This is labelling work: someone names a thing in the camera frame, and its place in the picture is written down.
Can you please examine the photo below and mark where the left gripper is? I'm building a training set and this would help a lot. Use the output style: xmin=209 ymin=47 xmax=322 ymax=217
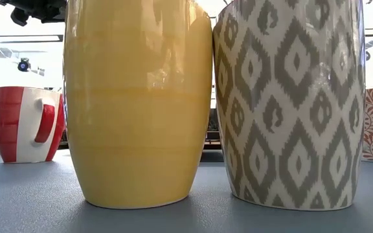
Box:
xmin=0 ymin=0 xmax=68 ymax=27

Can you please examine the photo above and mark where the red white striped mug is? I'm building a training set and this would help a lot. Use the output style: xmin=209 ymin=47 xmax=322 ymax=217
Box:
xmin=0 ymin=85 xmax=67 ymax=164

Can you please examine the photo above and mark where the yellow ceramic mug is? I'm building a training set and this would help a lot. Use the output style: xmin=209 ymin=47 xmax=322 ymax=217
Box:
xmin=62 ymin=0 xmax=214 ymax=210

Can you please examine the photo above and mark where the grey white ikat mug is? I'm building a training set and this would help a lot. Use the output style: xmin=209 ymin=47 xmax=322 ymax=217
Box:
xmin=212 ymin=0 xmax=367 ymax=212

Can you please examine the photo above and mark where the long ceiling light strip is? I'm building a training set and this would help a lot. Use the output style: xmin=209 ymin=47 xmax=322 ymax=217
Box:
xmin=0 ymin=34 xmax=64 ymax=43

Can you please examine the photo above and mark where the black ceiling spotlight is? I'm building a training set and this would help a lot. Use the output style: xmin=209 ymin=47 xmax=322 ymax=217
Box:
xmin=17 ymin=57 xmax=32 ymax=72

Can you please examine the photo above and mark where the blue-grey table mat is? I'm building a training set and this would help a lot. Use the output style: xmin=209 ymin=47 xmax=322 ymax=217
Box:
xmin=0 ymin=149 xmax=373 ymax=233

